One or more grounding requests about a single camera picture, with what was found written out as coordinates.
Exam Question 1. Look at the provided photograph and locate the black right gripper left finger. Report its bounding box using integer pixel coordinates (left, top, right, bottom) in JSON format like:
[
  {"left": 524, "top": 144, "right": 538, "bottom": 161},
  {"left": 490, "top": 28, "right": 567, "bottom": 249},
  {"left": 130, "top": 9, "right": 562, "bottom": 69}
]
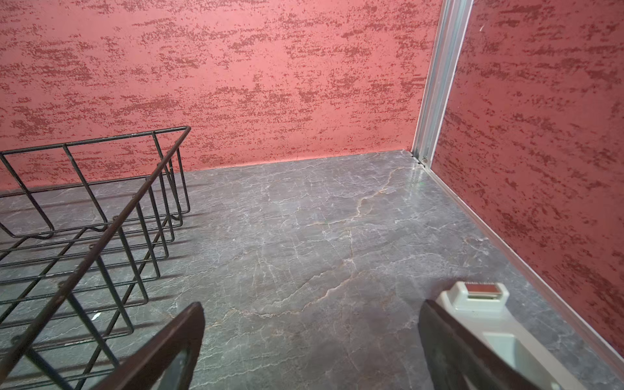
[{"left": 94, "top": 302, "right": 205, "bottom": 389}]

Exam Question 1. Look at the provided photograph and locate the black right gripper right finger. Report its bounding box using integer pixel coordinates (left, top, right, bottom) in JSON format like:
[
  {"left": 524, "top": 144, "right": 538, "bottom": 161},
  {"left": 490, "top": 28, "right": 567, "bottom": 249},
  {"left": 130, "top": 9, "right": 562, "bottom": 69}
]
[{"left": 418, "top": 299, "right": 537, "bottom": 389}]

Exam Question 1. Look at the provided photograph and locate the aluminium corner post right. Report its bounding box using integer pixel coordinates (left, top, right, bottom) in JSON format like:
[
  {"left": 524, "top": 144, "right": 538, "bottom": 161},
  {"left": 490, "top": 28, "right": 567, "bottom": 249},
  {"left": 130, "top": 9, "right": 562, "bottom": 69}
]
[{"left": 412, "top": 0, "right": 474, "bottom": 167}]

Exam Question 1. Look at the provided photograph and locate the black wire dish rack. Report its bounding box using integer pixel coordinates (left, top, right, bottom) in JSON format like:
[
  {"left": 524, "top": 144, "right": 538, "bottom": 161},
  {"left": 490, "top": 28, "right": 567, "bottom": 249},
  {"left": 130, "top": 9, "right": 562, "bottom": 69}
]
[{"left": 1, "top": 126, "right": 191, "bottom": 389}]

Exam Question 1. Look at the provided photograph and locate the white plastic tool with red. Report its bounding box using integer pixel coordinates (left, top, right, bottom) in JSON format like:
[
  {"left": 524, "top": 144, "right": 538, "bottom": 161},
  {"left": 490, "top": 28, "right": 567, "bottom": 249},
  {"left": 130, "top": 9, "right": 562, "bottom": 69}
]
[{"left": 435, "top": 281, "right": 584, "bottom": 389}]

